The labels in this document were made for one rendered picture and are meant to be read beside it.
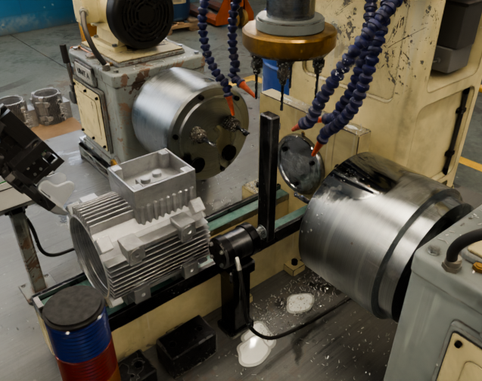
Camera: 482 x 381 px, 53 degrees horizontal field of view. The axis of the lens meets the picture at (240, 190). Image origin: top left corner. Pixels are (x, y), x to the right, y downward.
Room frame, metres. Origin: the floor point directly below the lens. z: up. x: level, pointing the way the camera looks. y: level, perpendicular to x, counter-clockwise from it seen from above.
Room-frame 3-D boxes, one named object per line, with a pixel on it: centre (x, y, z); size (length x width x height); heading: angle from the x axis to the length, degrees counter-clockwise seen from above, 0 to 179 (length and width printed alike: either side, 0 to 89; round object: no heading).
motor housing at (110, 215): (0.72, 0.19, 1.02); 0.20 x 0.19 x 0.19; 128
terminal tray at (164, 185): (0.74, 0.16, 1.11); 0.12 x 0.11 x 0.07; 128
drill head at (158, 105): (1.20, 0.16, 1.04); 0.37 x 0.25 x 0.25; 39
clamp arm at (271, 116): (0.73, -0.05, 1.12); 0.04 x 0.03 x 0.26; 129
